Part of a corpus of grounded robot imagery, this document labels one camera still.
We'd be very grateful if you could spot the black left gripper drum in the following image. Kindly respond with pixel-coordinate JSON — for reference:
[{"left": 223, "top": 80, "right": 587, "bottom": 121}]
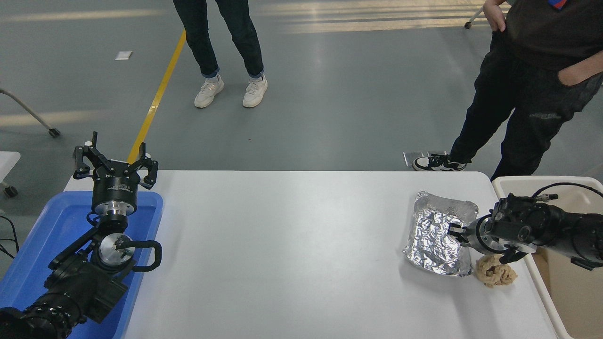
[{"left": 92, "top": 160, "right": 141, "bottom": 204}]

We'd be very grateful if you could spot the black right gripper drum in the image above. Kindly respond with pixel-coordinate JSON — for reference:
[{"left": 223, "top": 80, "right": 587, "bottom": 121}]
[{"left": 463, "top": 217, "right": 486, "bottom": 248}]

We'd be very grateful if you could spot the silver foil plate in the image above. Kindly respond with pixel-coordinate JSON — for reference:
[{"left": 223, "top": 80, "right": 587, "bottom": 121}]
[{"left": 403, "top": 191, "right": 479, "bottom": 277}]

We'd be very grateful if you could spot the person's hand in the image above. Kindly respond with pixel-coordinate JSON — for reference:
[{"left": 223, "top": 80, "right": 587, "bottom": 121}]
[{"left": 482, "top": 0, "right": 508, "bottom": 32}]

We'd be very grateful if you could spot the crumpled tan paper ball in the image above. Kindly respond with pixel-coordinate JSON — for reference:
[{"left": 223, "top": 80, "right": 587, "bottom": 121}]
[{"left": 475, "top": 254, "right": 518, "bottom": 289}]

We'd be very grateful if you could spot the grey chair leg with caster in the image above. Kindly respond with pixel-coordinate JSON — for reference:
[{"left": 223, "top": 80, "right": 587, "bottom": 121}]
[{"left": 0, "top": 87, "right": 61, "bottom": 138}]

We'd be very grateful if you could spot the white side table with caster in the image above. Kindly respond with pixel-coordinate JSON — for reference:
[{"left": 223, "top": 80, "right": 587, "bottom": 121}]
[{"left": 0, "top": 151, "right": 22, "bottom": 198}]

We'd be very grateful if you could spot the blue plastic tray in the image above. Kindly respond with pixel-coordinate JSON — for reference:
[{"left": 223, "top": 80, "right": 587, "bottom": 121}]
[{"left": 0, "top": 190, "right": 164, "bottom": 339}]

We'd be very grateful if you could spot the large pale plastic bin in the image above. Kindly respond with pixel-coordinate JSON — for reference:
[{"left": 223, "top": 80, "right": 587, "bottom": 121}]
[{"left": 492, "top": 176, "right": 603, "bottom": 339}]

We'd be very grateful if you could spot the person with white shoes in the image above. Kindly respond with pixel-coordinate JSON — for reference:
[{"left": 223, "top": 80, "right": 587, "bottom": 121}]
[{"left": 172, "top": 0, "right": 269, "bottom": 109}]

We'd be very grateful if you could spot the person with black-white shoes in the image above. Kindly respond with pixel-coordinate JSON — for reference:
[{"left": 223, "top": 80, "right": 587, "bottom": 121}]
[{"left": 413, "top": 0, "right": 603, "bottom": 182}]

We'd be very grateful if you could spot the white-legged office chair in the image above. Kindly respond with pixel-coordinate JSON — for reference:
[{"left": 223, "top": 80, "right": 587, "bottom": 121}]
[{"left": 464, "top": 7, "right": 486, "bottom": 30}]

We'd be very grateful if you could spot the black floor cable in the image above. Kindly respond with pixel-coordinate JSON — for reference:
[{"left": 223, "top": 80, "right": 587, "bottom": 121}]
[{"left": 0, "top": 214, "right": 20, "bottom": 259}]

